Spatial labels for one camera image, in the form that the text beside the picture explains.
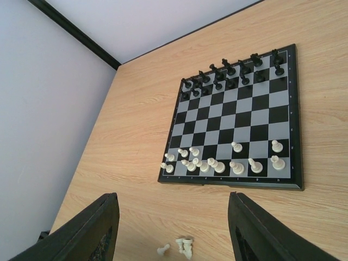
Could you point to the white pawn c file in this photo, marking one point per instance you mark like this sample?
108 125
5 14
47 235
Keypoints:
194 151

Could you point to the white lying chess piece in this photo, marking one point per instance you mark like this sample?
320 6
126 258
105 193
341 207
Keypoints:
161 250

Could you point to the black chess pieces row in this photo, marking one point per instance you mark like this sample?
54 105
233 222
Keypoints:
271 68

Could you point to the black aluminium frame rail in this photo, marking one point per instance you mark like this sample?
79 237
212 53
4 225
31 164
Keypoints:
75 32

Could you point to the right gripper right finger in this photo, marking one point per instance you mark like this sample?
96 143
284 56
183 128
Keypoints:
257 235

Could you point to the white king piece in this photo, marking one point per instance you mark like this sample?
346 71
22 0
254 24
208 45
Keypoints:
237 168

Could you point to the white pawn b file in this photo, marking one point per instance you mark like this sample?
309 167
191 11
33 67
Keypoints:
183 153

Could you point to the white pawn a file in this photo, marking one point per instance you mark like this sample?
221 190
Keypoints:
170 157

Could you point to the white pawn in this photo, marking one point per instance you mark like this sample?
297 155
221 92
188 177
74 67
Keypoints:
237 147

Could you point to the white queen piece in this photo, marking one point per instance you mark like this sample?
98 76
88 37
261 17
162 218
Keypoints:
218 166

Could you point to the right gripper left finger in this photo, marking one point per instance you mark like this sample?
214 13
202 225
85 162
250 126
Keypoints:
90 235

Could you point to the black and silver chessboard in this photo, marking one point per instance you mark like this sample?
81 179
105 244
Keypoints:
253 118

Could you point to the white pawn h file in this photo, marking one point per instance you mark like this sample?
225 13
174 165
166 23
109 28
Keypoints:
277 146

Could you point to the white chess pieces pile centre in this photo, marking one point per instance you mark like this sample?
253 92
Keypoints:
185 246

